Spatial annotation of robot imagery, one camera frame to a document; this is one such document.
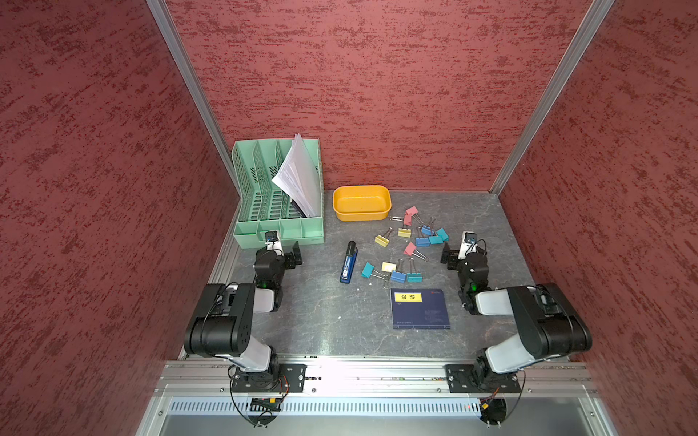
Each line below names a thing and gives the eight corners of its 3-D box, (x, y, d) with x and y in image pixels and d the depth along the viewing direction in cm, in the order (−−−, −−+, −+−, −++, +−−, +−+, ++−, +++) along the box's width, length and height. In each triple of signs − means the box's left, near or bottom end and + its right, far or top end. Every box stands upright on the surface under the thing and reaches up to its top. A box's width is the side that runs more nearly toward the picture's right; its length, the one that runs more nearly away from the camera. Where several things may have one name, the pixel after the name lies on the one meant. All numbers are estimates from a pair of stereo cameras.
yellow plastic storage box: (332, 221, 113) (331, 212, 108) (334, 194, 123) (334, 185, 118) (390, 222, 113) (392, 213, 108) (387, 194, 123) (389, 185, 118)
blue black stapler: (340, 282, 95) (340, 276, 91) (349, 247, 105) (348, 240, 101) (351, 284, 95) (351, 278, 91) (358, 248, 104) (358, 242, 100)
